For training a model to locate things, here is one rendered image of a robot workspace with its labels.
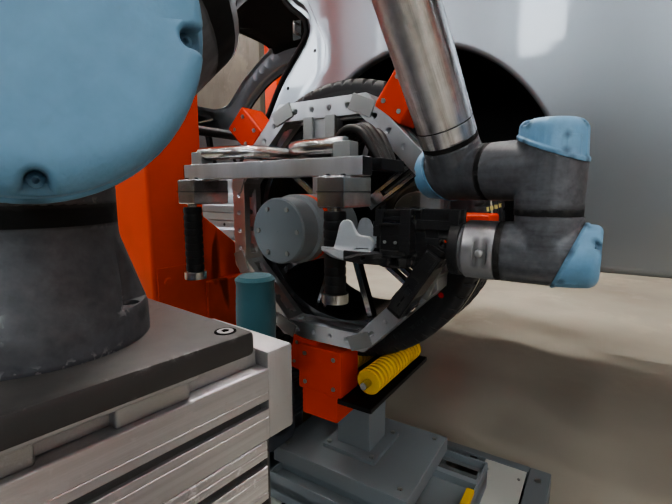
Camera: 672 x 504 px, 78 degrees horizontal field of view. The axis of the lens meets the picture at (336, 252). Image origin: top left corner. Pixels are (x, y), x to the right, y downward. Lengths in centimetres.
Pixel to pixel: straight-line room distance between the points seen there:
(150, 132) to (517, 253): 43
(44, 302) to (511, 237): 45
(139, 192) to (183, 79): 93
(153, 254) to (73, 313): 78
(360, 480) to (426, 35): 97
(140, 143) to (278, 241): 65
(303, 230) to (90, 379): 54
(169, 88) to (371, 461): 111
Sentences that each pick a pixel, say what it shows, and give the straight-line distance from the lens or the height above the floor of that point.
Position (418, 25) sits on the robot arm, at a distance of 53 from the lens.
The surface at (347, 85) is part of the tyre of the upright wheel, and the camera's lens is 100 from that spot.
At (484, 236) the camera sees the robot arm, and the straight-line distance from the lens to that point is 53.
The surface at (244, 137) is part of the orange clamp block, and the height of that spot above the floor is 106.
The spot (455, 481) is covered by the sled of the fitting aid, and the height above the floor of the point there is 15.
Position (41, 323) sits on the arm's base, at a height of 85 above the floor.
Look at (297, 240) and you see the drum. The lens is 77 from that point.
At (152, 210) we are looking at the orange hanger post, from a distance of 107.
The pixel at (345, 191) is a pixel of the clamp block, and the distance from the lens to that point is 63.
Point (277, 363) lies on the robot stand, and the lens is 43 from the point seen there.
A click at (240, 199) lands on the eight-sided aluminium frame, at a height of 91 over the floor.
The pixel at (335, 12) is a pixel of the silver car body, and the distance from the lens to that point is 141.
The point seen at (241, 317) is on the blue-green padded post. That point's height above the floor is 65.
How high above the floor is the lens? 93
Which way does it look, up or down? 8 degrees down
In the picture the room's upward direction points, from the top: straight up
